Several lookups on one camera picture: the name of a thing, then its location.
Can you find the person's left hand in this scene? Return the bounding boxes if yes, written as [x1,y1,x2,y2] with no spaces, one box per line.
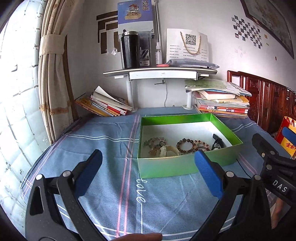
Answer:
[115,233,163,241]

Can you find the metal pole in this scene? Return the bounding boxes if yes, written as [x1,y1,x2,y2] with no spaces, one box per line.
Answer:
[154,0,162,47]

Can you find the checkered wall stickers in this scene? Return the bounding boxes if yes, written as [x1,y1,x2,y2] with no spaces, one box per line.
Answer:
[232,15,264,50]

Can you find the black tumbler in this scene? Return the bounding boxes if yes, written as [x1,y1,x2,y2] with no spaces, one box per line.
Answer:
[121,31,141,69]

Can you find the grey pouch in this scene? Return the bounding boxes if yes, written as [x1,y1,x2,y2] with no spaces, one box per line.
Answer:
[166,59,219,69]

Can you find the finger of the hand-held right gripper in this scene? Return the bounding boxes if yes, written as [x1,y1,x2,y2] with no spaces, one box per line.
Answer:
[252,133,280,172]
[282,127,296,142]

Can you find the dark red bead bracelet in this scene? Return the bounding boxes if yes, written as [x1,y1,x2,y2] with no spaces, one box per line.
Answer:
[192,139,211,151]

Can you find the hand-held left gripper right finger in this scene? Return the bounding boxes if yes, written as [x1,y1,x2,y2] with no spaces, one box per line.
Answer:
[187,150,272,241]

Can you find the beige curtain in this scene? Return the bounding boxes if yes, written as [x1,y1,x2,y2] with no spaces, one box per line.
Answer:
[38,0,80,144]

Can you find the white paper bag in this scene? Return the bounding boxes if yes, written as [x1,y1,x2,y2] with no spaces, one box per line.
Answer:
[166,28,210,63]

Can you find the blue striped tablecloth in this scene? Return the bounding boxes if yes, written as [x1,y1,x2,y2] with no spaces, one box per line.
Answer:
[22,107,287,241]

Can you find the tall stack of books and magazines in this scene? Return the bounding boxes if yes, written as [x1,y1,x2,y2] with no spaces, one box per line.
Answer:
[184,79,252,119]

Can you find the green cardboard box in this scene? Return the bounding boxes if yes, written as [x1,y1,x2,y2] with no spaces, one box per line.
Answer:
[137,113,244,179]

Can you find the brown spotted bead bracelet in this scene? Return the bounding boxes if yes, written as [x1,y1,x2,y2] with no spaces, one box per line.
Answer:
[176,138,194,155]

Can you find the framed wall picture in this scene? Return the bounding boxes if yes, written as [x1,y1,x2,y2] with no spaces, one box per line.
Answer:
[240,0,295,60]

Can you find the blue printed box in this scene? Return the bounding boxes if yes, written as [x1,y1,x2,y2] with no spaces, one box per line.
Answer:
[117,0,155,39]

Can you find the white desk shelf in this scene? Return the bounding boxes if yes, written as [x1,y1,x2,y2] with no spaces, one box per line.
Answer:
[103,67,219,114]

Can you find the cream jade pendant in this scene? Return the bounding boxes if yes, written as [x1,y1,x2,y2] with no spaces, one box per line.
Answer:
[158,145,180,156]

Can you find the brown wall stickers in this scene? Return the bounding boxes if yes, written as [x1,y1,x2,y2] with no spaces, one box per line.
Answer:
[96,10,122,54]

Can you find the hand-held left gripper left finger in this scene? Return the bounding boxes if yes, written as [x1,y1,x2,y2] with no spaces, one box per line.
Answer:
[24,149,103,241]

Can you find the red wooden headboard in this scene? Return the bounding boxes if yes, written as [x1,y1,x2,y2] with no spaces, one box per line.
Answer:
[227,70,296,135]

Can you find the red and yellow bag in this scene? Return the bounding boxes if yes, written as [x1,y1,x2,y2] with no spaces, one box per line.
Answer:
[275,116,296,160]

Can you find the black wristwatch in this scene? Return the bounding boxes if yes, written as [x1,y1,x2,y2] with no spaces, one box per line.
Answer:
[211,134,226,150]

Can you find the stack of books with open page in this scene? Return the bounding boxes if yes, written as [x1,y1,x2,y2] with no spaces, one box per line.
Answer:
[75,86,133,117]

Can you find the pale green jade bracelet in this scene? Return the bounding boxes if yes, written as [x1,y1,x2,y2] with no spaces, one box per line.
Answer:
[143,137,167,149]

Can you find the small white spray bottle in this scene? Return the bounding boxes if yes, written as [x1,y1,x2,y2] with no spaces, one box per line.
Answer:
[155,42,163,65]

